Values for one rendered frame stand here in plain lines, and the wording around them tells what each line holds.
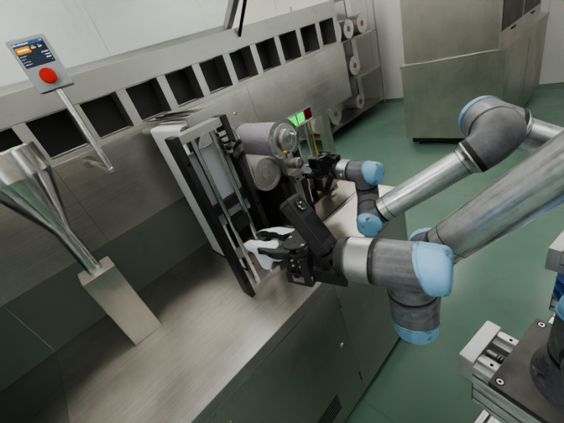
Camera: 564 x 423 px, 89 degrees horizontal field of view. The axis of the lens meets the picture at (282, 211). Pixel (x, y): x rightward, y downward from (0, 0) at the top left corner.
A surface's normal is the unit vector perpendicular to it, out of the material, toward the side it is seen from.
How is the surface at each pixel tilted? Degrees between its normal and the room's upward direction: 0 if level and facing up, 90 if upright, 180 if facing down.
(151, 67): 90
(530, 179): 65
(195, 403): 0
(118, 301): 90
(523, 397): 0
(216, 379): 0
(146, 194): 90
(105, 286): 90
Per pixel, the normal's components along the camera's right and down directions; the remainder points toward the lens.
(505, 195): -0.91, 0.00
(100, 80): 0.67, 0.19
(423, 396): -0.29, -0.82
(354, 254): -0.52, -0.33
